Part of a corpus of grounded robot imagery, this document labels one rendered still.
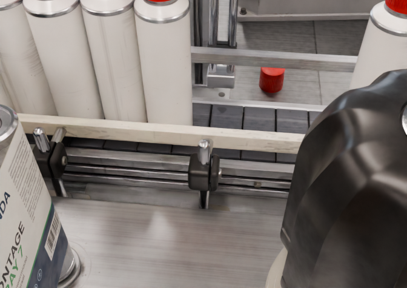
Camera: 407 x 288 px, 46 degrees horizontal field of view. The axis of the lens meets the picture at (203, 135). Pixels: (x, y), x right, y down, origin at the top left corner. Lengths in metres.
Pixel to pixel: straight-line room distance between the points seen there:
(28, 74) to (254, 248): 0.29
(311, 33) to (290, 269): 0.64
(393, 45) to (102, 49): 0.27
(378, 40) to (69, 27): 0.28
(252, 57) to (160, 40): 0.12
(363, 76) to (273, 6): 0.35
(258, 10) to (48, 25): 0.42
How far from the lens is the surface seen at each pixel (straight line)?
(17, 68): 0.52
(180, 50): 0.46
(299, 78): 0.70
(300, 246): 0.16
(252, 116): 0.57
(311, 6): 0.82
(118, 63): 0.48
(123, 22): 0.46
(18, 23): 0.49
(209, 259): 0.45
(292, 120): 0.57
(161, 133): 0.50
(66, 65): 0.49
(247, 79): 0.69
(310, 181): 0.16
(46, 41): 0.48
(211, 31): 0.55
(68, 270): 0.44
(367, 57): 0.47
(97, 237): 0.47
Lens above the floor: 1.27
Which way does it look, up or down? 47 degrees down
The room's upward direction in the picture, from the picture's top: straight up
